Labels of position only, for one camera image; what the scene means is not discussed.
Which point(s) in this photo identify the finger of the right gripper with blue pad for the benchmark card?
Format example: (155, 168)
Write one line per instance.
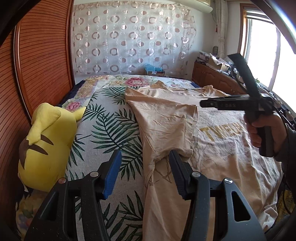
(225, 103)

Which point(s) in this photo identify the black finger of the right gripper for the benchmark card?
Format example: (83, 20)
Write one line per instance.
(241, 66)

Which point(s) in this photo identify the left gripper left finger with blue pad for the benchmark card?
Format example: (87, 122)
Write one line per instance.
(108, 172)

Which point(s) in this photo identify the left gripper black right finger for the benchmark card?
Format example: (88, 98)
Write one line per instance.
(182, 173)

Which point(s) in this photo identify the beige printed t-shirt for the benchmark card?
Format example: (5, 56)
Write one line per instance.
(215, 143)

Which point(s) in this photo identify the clutter on cabinet top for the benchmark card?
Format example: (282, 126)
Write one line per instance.
(223, 66)

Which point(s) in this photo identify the wooden side cabinet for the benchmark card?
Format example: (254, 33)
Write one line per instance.
(203, 75)

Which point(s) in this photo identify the floral and palm bedspread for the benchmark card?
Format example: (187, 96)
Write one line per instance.
(108, 124)

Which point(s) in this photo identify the yellow Pikachu plush toy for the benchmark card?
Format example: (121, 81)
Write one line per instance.
(44, 152)

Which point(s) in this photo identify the blue item on cardboard box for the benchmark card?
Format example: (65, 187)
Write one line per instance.
(154, 71)

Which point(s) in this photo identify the sheer circle-pattern curtain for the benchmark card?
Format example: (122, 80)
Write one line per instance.
(118, 37)

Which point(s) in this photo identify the wooden louvered wardrobe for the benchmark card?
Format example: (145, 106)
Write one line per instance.
(36, 67)

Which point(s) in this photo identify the bright window with wooden frame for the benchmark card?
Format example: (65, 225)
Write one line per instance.
(269, 56)

